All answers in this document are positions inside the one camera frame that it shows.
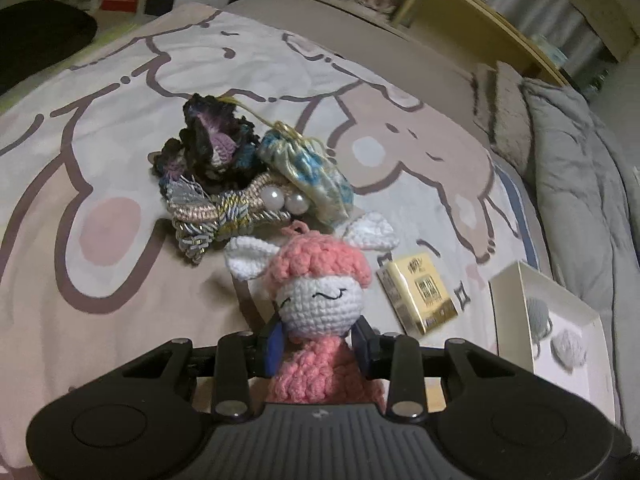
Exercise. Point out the grey curtain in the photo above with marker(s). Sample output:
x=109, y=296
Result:
x=580, y=29

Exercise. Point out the white shallow cardboard tray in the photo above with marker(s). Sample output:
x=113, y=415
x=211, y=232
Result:
x=509, y=291

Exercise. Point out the tissue pack on shelf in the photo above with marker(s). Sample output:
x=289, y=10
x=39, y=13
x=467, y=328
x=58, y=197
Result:
x=557, y=57

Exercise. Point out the beige fluffy pillow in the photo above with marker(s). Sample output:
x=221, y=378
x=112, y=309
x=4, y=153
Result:
x=501, y=112

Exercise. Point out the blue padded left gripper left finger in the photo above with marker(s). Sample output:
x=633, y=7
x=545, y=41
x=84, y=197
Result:
x=270, y=348

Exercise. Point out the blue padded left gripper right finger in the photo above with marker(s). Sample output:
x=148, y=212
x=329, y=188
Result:
x=367, y=349

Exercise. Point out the blue floral drawstring pouch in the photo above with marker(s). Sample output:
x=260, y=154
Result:
x=304, y=163

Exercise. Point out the cartoon bear print blanket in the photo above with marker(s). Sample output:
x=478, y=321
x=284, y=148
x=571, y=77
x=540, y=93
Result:
x=123, y=176

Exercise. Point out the pink crochet doll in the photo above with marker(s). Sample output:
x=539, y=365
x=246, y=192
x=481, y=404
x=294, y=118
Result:
x=317, y=282

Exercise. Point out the grey crochet ball toy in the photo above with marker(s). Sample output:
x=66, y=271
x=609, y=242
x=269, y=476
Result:
x=539, y=321

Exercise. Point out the grey quilted duvet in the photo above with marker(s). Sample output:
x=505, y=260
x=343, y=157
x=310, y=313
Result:
x=588, y=201

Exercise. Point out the gold card box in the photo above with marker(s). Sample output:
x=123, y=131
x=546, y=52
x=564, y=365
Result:
x=417, y=294

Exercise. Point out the braided pearl hair accessory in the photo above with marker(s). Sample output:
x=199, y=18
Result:
x=201, y=220

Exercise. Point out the white speckled crochet ball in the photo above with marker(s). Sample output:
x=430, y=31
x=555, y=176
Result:
x=569, y=349

